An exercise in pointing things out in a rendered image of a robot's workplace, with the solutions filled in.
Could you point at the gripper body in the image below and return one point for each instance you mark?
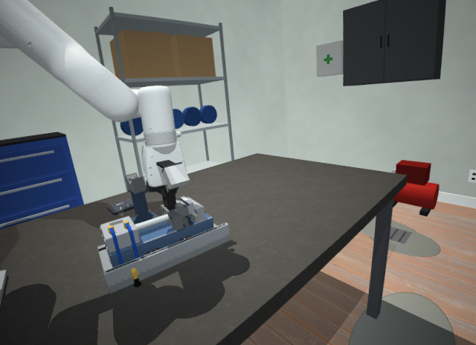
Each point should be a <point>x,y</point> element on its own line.
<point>156,153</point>

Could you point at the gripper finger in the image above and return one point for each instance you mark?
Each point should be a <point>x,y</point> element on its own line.
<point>163,191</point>
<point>172,194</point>

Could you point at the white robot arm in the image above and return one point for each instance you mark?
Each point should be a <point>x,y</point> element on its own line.
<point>25,27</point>

